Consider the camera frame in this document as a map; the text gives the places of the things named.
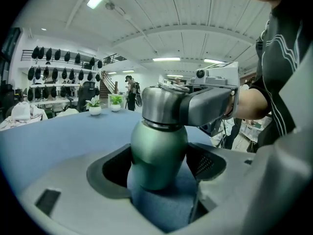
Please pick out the white crumpled cloth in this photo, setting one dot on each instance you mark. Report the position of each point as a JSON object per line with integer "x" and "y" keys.
{"x": 23, "y": 112}

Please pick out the white shelving rack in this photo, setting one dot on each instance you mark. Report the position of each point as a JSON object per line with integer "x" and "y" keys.
{"x": 58, "y": 85}

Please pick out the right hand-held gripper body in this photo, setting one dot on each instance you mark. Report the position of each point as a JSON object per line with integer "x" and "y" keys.
{"x": 226, "y": 72}

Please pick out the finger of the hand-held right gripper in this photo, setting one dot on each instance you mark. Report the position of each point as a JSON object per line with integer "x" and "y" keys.
{"x": 198, "y": 87}
{"x": 207, "y": 106}

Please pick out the black balcony railing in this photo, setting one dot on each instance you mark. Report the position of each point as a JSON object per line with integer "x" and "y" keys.
{"x": 113, "y": 58}

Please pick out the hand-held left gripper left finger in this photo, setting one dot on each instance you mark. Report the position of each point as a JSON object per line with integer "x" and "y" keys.
{"x": 80, "y": 209}

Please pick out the green metal bottle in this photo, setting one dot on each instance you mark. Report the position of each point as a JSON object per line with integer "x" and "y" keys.
{"x": 156, "y": 155}

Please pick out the wooden staircase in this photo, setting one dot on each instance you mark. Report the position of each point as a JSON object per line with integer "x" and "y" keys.
{"x": 106, "y": 84}

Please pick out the gripper fisheye camera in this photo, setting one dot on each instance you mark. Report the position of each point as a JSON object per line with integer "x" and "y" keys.
{"x": 201, "y": 73}

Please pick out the small white potted plant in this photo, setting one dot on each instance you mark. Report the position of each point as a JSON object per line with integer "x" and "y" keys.
{"x": 95, "y": 109}
{"x": 115, "y": 106}

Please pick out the round ceiling detector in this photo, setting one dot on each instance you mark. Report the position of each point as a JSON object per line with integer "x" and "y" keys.
{"x": 110, "y": 6}

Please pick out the person's right forearm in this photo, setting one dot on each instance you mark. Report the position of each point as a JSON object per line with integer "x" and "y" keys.
{"x": 252, "y": 104}

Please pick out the silver metal bottle lid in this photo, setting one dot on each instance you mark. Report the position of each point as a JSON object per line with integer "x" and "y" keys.
{"x": 159, "y": 104}

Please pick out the black office chair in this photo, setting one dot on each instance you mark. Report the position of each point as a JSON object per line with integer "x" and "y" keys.
{"x": 86, "y": 92}

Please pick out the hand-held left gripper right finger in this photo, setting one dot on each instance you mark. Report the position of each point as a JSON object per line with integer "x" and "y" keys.
{"x": 227, "y": 199}

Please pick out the person's black striped shirt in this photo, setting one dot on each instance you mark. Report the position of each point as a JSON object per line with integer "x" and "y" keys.
{"x": 281, "y": 70}

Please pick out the rows of black caps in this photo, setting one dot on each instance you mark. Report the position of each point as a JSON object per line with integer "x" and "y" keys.
{"x": 52, "y": 73}

